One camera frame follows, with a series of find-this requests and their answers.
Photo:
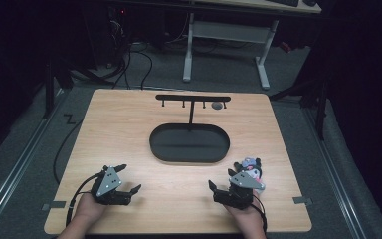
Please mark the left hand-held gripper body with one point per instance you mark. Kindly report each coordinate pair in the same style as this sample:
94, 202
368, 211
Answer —
107, 186

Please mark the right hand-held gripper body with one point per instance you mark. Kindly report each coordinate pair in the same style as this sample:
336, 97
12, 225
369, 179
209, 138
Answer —
237, 194

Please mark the person's right hand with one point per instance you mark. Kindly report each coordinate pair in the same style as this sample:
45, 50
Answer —
245, 214

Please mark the person's left hand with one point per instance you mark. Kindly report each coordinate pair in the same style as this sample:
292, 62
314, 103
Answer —
89, 209

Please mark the black hook rack with tray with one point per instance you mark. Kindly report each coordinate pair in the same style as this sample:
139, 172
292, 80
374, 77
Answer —
189, 142

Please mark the grey tape strip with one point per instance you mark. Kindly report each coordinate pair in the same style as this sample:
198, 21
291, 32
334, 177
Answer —
53, 205
302, 200

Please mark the black metal stand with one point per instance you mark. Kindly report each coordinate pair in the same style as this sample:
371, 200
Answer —
51, 86
318, 106

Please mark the black computer tower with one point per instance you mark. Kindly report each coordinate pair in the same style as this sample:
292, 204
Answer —
117, 33

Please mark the white-legged desk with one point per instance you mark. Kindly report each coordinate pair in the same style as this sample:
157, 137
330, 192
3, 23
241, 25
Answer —
229, 31

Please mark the black keyboard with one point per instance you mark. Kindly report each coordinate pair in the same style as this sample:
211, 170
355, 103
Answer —
285, 2

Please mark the metal floor rail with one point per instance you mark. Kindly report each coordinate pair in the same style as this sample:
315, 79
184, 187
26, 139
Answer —
16, 166
338, 176

